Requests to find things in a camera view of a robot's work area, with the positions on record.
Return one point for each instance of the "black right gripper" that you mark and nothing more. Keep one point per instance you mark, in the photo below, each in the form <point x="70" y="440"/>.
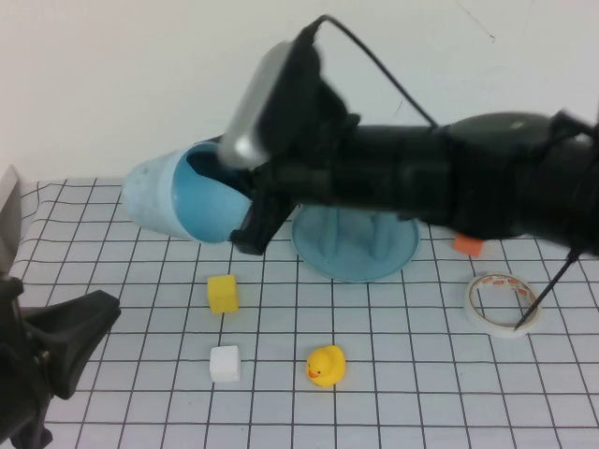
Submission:
<point x="313" y="154"/>

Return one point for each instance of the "white tape roll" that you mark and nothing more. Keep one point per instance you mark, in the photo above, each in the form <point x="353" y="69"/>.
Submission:
<point x="472" y="318"/>

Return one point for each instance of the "white cube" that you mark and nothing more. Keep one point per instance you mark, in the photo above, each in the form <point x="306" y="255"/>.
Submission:
<point x="225" y="365"/>

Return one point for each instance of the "blue cup stand with pegs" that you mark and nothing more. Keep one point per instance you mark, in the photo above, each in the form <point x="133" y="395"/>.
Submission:
<point x="355" y="262"/>

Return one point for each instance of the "yellow rubber duck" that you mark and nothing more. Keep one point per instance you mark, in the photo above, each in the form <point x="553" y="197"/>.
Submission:
<point x="327" y="367"/>

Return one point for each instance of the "orange cube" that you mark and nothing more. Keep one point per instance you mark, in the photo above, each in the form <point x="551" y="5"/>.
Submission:
<point x="468" y="245"/>

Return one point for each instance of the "yellow cube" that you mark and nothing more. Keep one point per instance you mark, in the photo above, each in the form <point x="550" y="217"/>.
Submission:
<point x="223" y="294"/>

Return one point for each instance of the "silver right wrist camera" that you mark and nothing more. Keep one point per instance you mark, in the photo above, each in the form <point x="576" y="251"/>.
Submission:
<point x="255" y="107"/>

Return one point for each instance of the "grey panel at table edge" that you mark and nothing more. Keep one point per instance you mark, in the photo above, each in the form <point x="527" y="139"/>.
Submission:
<point x="8" y="210"/>

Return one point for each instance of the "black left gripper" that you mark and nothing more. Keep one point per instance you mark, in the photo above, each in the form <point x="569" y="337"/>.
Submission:
<point x="18" y="397"/>

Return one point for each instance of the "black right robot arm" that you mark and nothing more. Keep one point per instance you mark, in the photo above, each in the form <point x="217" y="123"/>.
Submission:
<point x="468" y="187"/>

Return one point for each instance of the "light blue plastic cup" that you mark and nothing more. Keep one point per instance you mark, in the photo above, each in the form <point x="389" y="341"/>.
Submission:
<point x="150" y="196"/>

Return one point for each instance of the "grid-patterned tablecloth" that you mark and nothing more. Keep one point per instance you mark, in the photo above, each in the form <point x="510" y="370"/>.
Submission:
<point x="374" y="374"/>

